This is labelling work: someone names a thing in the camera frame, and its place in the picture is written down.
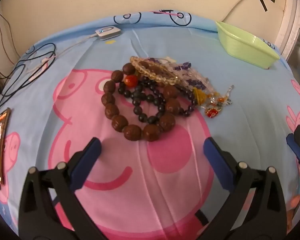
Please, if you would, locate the yellow crystal bead bracelet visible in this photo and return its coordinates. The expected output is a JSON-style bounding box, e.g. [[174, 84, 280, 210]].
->
[[129, 56, 179, 86]]

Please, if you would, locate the light green plastic basin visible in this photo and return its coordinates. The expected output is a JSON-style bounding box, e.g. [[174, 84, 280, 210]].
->
[[216, 21, 280, 69]]

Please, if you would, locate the blue cartoon pig bedsheet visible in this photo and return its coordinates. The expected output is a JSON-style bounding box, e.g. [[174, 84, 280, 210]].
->
[[0, 10, 300, 239]]

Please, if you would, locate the large brown bead bracelet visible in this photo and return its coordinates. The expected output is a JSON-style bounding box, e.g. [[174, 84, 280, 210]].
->
[[101, 63, 182, 142]]

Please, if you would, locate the black cable on bed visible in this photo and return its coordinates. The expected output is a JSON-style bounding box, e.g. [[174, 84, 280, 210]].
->
[[0, 42, 57, 120]]

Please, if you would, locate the dark black bead bracelet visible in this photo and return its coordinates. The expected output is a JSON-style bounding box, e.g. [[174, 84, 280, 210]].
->
[[117, 76, 198, 124]]

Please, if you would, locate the white wall cable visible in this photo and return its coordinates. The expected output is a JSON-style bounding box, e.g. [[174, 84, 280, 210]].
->
[[219, 0, 288, 23]]

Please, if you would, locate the purple clear bead bracelet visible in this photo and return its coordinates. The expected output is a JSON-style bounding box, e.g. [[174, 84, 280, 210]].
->
[[149, 56, 211, 91]]

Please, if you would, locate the white window frame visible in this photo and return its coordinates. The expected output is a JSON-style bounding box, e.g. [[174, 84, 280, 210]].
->
[[275, 0, 300, 93]]

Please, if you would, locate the black wall cable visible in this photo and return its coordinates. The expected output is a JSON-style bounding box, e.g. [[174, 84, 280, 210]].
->
[[0, 7, 22, 81]]

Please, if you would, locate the white charging cable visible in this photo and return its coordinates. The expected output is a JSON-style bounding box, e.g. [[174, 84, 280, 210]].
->
[[26, 32, 101, 81]]

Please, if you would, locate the white charger device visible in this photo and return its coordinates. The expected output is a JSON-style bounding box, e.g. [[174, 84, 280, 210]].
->
[[95, 26, 121, 40]]

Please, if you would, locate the orange charm bracelet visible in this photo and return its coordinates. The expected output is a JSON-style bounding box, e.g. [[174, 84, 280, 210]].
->
[[192, 84, 235, 119]]

